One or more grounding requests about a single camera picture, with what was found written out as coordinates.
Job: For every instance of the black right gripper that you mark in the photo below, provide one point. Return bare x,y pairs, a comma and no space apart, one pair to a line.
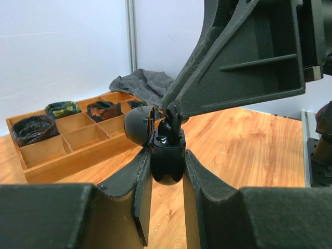
251,52

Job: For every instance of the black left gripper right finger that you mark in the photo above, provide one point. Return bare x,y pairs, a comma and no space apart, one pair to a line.
220,216

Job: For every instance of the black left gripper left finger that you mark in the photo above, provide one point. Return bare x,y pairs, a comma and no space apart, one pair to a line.
112,214

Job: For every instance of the black earbud case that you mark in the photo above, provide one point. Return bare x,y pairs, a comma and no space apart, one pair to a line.
167,160

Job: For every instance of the wooden compartment tray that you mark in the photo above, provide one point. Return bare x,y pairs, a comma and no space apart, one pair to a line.
81,143

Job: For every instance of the grey crumpled cloth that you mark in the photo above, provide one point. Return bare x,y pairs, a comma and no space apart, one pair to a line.
148,86

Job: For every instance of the dark red rolled belt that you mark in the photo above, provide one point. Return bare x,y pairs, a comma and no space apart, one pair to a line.
103,110

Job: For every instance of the dark green rolled belt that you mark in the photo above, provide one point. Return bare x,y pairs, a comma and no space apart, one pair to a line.
135,104

